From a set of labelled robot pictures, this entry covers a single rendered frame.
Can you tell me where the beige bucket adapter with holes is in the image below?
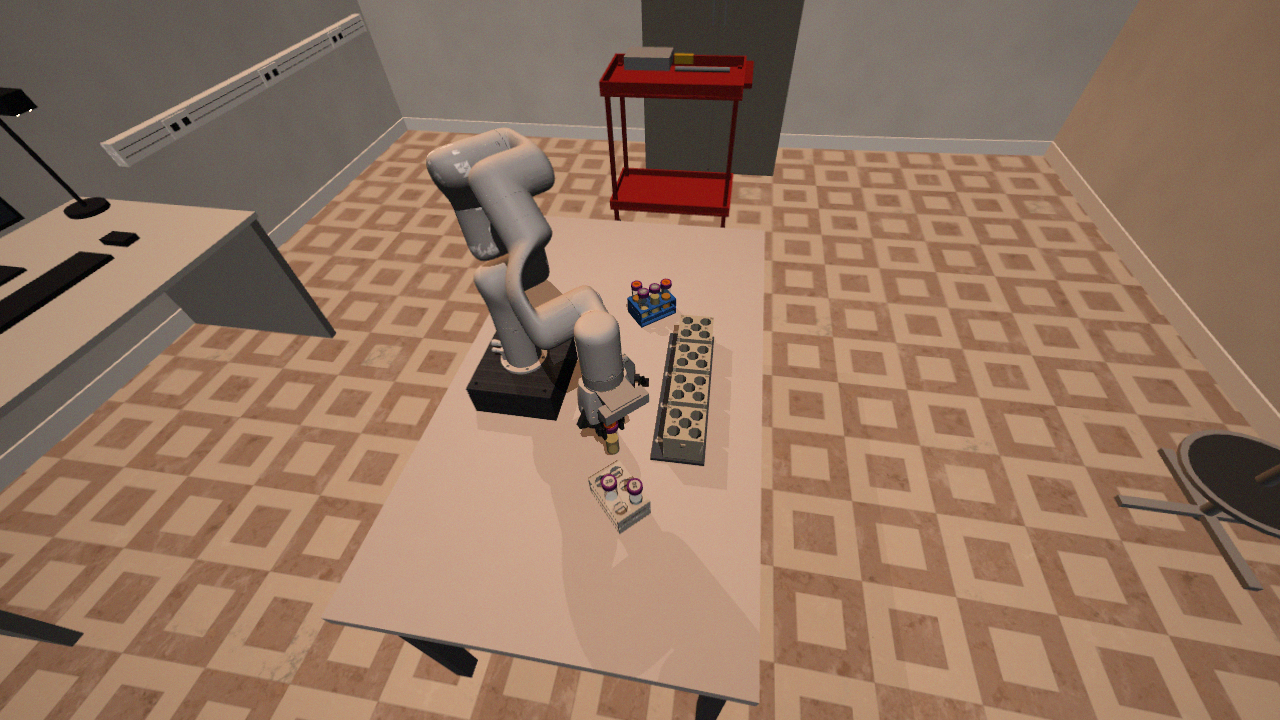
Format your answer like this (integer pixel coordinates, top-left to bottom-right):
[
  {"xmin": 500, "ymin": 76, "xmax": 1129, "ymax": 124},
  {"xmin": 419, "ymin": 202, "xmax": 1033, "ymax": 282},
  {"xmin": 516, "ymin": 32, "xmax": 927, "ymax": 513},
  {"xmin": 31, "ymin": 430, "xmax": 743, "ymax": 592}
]
[
  {"xmin": 677, "ymin": 315, "xmax": 714, "ymax": 345},
  {"xmin": 668, "ymin": 372, "xmax": 709, "ymax": 409},
  {"xmin": 673, "ymin": 342, "xmax": 712, "ymax": 375},
  {"xmin": 663, "ymin": 405, "xmax": 707, "ymax": 461}
]

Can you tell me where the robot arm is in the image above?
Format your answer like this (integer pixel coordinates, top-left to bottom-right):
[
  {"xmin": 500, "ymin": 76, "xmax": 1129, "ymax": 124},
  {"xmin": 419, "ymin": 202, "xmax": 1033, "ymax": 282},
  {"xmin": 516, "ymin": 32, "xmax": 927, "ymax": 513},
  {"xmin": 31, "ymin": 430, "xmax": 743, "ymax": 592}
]
[{"xmin": 426, "ymin": 128, "xmax": 649, "ymax": 427}]

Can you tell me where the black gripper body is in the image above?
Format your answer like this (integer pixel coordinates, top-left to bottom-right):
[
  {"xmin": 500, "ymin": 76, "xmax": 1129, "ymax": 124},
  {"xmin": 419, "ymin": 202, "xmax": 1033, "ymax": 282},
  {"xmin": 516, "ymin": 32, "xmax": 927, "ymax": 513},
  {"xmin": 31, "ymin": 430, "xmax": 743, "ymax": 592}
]
[{"xmin": 577, "ymin": 370, "xmax": 630, "ymax": 425}]

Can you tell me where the blue tube rack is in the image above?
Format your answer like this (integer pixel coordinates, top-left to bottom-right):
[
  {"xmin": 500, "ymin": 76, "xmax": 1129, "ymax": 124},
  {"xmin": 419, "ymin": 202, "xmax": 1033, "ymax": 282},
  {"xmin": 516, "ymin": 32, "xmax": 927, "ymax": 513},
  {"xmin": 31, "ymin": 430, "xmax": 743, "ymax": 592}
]
[{"xmin": 628, "ymin": 293, "xmax": 676, "ymax": 328}]

